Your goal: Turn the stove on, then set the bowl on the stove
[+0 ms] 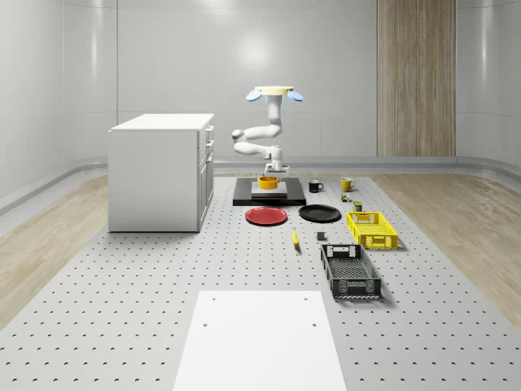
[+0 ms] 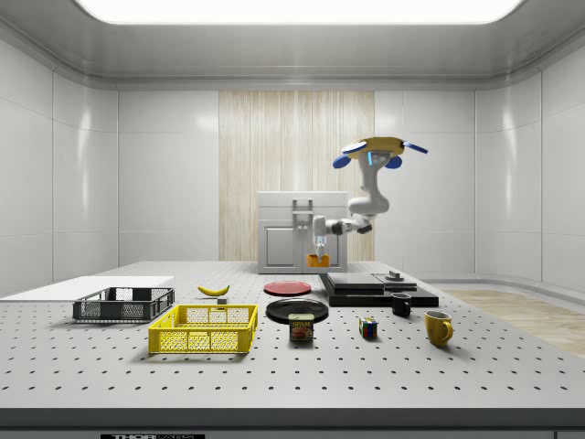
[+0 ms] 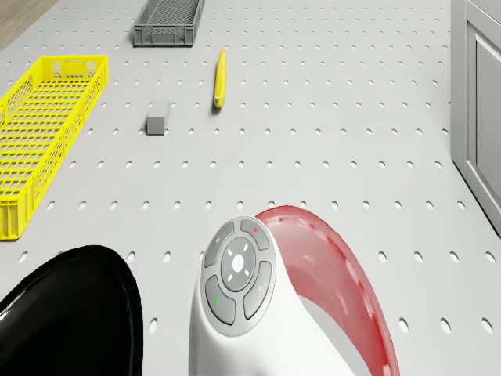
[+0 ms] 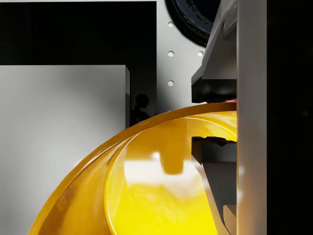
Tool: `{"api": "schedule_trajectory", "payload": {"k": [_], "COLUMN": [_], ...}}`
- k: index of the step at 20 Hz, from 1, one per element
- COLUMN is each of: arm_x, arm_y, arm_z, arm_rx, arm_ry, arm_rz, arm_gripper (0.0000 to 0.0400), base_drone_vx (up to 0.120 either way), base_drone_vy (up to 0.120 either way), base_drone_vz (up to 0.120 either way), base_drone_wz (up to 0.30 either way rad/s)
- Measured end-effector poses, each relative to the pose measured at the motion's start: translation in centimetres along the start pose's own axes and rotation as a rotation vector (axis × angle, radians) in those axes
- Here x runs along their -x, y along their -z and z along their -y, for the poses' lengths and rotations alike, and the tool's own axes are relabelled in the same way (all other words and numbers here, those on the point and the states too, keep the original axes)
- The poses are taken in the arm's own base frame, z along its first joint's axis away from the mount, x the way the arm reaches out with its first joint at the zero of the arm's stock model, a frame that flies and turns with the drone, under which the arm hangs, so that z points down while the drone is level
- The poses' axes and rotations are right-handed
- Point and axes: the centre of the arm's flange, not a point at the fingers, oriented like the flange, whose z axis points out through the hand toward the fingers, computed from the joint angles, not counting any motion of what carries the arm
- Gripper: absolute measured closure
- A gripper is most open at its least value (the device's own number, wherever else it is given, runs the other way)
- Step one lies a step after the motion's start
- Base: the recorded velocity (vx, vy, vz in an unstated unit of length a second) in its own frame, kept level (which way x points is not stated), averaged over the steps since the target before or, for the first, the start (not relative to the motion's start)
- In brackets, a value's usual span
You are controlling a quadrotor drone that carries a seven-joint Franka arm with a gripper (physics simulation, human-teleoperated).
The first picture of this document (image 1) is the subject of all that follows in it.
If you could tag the banana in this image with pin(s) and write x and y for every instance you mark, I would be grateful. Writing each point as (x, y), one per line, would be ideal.
(295, 238)

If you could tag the yellow bowl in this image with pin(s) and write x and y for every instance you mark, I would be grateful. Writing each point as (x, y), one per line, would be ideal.
(268, 184)

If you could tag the red plate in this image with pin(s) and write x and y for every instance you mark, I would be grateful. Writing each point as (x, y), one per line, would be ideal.
(266, 216)

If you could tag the white board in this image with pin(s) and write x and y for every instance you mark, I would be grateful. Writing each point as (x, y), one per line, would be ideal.
(260, 346)

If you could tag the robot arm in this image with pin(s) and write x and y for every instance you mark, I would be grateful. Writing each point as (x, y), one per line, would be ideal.
(260, 132)

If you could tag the black mug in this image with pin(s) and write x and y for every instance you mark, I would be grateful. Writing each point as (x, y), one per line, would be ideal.
(314, 187)

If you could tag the white cabinet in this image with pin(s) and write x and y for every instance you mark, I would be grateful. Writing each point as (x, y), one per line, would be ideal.
(154, 179)

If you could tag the grey cube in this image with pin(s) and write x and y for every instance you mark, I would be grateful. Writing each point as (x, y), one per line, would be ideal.
(321, 235)

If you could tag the yellow basket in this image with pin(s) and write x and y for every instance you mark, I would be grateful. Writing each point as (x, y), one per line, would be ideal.
(376, 240)

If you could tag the yellow mug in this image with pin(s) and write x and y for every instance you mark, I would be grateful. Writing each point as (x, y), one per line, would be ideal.
(347, 185)

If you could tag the black plate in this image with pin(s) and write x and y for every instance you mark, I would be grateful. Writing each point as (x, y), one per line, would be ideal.
(319, 213)

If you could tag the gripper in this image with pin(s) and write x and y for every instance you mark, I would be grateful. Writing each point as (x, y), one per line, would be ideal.
(281, 168)

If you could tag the puzzle cube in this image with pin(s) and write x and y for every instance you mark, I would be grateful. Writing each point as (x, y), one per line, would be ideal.
(347, 198)

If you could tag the dark grey basket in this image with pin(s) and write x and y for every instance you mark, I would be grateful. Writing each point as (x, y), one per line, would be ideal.
(352, 285)

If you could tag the black stove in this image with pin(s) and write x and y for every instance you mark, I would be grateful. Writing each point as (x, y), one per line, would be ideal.
(244, 193)

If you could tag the flat-sided can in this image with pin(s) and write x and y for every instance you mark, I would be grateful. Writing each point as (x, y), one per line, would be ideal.
(357, 206)

